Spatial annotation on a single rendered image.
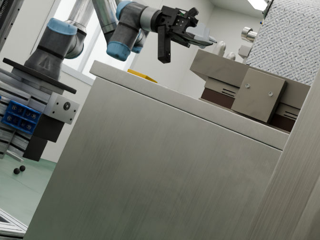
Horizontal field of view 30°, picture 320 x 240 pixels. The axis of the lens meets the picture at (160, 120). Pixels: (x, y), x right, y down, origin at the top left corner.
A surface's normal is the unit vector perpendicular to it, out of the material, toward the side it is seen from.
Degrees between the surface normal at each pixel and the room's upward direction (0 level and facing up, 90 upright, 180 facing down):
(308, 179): 90
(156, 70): 90
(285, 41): 90
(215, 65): 90
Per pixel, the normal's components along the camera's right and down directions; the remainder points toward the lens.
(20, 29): 0.78, 0.33
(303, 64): -0.47, -0.24
